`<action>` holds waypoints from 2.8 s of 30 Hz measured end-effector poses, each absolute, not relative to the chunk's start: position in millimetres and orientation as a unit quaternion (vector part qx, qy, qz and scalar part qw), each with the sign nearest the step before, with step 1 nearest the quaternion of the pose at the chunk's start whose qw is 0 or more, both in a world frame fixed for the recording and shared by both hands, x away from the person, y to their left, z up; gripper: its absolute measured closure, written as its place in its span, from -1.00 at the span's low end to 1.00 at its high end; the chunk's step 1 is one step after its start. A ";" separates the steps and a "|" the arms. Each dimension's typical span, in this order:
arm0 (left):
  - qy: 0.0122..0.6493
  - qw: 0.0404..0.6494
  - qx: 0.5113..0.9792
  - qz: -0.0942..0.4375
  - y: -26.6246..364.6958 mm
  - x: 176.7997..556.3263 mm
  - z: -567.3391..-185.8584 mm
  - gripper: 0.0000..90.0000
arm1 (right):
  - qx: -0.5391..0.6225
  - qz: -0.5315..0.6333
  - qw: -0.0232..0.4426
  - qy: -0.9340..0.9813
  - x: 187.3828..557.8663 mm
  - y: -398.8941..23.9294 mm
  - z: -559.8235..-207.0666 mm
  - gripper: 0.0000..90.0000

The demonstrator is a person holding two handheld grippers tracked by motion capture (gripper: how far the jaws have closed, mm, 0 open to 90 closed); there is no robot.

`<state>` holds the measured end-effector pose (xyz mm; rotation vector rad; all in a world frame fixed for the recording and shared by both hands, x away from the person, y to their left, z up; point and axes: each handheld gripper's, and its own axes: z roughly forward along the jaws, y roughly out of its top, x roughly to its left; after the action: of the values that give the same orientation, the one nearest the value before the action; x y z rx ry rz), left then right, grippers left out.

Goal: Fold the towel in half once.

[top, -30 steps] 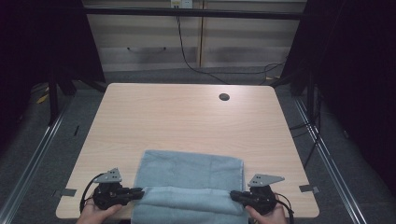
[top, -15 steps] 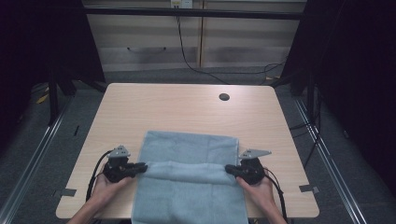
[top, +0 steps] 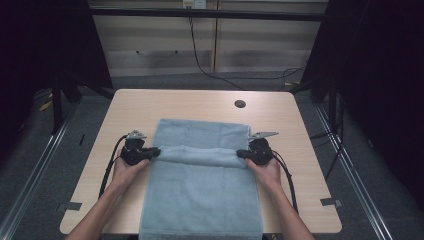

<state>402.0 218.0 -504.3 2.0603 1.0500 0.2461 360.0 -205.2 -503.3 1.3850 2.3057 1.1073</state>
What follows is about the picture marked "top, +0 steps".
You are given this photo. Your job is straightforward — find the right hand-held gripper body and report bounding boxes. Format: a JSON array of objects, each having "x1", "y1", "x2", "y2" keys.
[{"x1": 248, "y1": 131, "x2": 280, "y2": 167}]

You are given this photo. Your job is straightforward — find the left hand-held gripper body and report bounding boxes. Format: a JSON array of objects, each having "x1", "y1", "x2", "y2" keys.
[{"x1": 119, "y1": 129, "x2": 152, "y2": 167}]

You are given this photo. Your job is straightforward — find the light blue towel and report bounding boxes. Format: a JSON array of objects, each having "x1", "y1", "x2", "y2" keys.
[{"x1": 138, "y1": 118, "x2": 264, "y2": 240}]

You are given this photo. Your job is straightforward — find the person's left hand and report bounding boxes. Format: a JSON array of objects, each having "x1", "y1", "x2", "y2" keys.
[{"x1": 111, "y1": 157, "x2": 151, "y2": 191}]

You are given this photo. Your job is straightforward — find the person's right hand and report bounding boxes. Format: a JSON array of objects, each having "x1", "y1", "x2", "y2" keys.
[{"x1": 245, "y1": 158, "x2": 283, "y2": 195}]

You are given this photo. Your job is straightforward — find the grey tape strip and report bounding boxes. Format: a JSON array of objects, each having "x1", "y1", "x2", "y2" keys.
[
  {"x1": 55, "y1": 201, "x2": 83, "y2": 213},
  {"x1": 319, "y1": 197, "x2": 344, "y2": 208}
]

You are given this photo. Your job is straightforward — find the black metal stand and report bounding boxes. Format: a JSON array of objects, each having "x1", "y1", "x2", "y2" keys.
[{"x1": 49, "y1": 78, "x2": 65, "y2": 136}]

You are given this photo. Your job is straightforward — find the yellow floor tape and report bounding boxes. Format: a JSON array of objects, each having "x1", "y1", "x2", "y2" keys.
[{"x1": 38, "y1": 99, "x2": 54, "y2": 113}]

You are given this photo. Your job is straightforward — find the black curtain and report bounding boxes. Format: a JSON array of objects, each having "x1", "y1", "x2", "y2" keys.
[
  {"x1": 0, "y1": 0, "x2": 115, "y2": 161},
  {"x1": 299, "y1": 0, "x2": 424, "y2": 203}
]

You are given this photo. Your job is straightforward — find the black horizontal metal bar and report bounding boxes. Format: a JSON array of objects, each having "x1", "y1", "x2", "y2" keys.
[{"x1": 89, "y1": 7, "x2": 325, "y2": 23}]

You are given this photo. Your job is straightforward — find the left hand-held gripper black cable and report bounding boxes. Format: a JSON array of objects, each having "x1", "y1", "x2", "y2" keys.
[{"x1": 98, "y1": 134, "x2": 129, "y2": 200}]

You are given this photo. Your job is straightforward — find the hand-held gripper black cable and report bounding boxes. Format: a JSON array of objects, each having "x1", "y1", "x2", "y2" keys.
[
  {"x1": 98, "y1": 134, "x2": 129, "y2": 200},
  {"x1": 271, "y1": 149, "x2": 300, "y2": 214}
]

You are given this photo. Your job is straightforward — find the right hand-held gripper black cable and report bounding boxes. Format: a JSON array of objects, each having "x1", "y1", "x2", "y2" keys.
[{"x1": 271, "y1": 149, "x2": 300, "y2": 214}]

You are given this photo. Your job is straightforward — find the black floor cables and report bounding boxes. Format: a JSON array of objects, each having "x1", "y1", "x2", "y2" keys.
[{"x1": 309, "y1": 96, "x2": 346, "y2": 183}]

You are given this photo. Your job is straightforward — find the aluminium floor rail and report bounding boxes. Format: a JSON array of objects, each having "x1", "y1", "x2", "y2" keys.
[
  {"x1": 314, "y1": 103, "x2": 392, "y2": 240},
  {"x1": 0, "y1": 108, "x2": 75, "y2": 240}
]

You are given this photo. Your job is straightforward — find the long black hanging cable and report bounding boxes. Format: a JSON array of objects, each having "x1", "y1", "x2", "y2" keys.
[{"x1": 187, "y1": 15, "x2": 306, "y2": 92}]

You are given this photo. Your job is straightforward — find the white wall socket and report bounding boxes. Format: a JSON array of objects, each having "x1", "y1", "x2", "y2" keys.
[{"x1": 181, "y1": 0, "x2": 208, "y2": 10}]

